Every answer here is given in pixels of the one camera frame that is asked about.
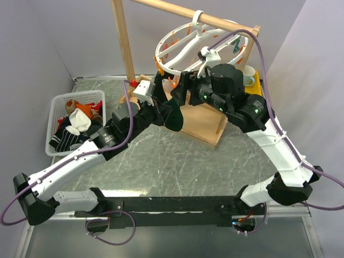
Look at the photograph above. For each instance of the red sock in basket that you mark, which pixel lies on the red sock in basket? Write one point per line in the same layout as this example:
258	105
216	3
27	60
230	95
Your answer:
97	110

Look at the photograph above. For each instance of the pale green mug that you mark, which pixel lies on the pale green mug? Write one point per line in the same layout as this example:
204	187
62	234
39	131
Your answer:
248	76

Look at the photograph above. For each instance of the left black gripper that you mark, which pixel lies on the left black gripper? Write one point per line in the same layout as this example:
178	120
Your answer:
160	112

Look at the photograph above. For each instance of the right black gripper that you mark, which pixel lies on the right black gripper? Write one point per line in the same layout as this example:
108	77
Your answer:
190	82

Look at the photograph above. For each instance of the orange sock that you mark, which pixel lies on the orange sock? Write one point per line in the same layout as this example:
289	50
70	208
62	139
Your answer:
86	109

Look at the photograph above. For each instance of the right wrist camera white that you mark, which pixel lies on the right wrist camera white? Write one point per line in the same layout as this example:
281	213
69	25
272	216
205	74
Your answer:
209	58

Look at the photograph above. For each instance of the white plastic laundry basket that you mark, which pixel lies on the white plastic laundry basket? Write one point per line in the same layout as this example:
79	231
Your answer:
58	111

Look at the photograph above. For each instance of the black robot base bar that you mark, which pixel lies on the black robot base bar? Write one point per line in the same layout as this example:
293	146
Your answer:
170	211

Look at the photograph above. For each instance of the white round clip hanger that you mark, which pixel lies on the white round clip hanger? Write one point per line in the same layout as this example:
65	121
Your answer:
174	47

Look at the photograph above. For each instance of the navy striped sock in basket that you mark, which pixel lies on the navy striped sock in basket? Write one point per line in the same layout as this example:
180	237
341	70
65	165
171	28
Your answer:
67	139

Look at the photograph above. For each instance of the pink sheer sock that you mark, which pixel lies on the pink sheer sock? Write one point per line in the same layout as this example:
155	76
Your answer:
187	64

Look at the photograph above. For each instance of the dark green dotted sock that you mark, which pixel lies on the dark green dotted sock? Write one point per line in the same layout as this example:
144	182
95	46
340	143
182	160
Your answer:
175	119

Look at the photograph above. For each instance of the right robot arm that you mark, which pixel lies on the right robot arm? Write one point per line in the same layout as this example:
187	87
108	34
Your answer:
223	89

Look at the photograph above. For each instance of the white small sock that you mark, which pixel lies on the white small sock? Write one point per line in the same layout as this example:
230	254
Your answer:
79	122

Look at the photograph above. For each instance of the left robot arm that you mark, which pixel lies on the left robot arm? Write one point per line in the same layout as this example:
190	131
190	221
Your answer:
39	194

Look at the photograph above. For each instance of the argyle tan sock in basket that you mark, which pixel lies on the argyle tan sock in basket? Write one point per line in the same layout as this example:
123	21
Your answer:
70	106

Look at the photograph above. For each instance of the yellow plastic tray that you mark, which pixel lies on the yellow plastic tray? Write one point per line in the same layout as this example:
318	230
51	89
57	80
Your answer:
254	85

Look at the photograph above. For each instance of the black white striped sock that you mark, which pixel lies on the black white striped sock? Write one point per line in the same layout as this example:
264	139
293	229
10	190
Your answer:
158	91

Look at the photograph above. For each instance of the wooden hanger rack frame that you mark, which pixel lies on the wooden hanger rack frame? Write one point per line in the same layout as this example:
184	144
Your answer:
203	124

